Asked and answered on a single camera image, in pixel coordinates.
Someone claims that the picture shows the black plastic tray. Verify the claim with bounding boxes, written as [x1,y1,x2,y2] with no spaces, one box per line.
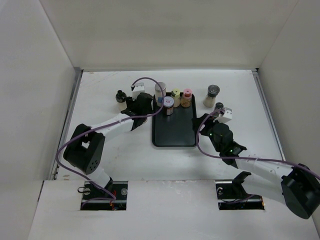
[151,95,197,148]

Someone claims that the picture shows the white-lid red-label jar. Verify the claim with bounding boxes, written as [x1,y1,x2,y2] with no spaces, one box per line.
[163,96,175,116]

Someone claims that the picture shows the yellow-cap spice bottle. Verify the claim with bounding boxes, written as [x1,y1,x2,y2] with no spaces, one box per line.
[171,88,181,108]

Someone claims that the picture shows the silver-cap blue-label peppercorn jar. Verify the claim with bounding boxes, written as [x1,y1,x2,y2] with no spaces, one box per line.
[154,82,167,107]

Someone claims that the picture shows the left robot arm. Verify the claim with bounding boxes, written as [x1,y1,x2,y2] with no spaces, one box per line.
[63,92,204,200]

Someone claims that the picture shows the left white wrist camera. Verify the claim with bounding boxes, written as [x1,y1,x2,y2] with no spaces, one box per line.
[131,82,145,101]

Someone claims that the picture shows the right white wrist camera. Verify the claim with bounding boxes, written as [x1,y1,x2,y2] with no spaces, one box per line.
[216,107,233,124]

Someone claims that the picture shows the black-top glass salt grinder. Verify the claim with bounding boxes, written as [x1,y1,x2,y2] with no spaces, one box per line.
[203,84,220,108]

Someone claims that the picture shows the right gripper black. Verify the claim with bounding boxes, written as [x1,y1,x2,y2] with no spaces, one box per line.
[192,113,227,153]

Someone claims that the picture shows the pink-cap spice bottle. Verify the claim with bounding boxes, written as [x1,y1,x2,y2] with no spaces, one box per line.
[180,88,193,108]

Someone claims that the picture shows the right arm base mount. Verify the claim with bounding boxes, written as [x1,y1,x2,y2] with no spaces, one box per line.
[215,171,265,211]

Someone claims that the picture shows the black-cap bottle white contents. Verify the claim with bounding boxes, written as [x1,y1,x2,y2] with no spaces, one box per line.
[115,89,127,106]

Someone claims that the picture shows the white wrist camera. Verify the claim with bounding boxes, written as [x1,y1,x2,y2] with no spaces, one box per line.
[216,107,233,124]
[131,82,145,101]

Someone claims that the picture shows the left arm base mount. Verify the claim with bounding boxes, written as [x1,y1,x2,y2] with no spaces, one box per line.
[77,181,129,211]

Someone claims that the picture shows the purple cable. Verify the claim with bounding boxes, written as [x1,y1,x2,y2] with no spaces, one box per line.
[196,109,320,181]
[56,76,166,210]

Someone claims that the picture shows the black-lid dark-label spice jar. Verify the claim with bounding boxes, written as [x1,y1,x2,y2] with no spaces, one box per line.
[214,102,225,113]

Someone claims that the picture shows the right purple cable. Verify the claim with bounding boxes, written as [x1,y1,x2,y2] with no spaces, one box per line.
[196,109,320,181]

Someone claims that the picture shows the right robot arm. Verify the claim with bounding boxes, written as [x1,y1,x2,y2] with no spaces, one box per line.
[192,113,320,219]

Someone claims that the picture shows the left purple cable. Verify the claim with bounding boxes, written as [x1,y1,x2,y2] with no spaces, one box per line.
[56,76,166,210]

